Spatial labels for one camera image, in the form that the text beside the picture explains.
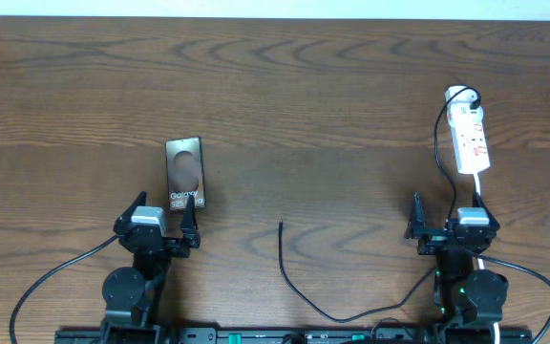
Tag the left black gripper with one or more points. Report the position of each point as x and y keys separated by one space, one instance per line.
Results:
x=191 y=237

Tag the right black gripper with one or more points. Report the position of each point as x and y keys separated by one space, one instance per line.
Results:
x=416 y=229

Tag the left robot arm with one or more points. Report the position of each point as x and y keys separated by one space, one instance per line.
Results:
x=132 y=293

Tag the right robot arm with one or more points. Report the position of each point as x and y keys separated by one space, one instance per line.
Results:
x=470 y=299

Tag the white power strip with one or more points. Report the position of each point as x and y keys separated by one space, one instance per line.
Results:
x=465 y=116

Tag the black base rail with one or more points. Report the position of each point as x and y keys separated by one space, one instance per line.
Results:
x=237 y=336

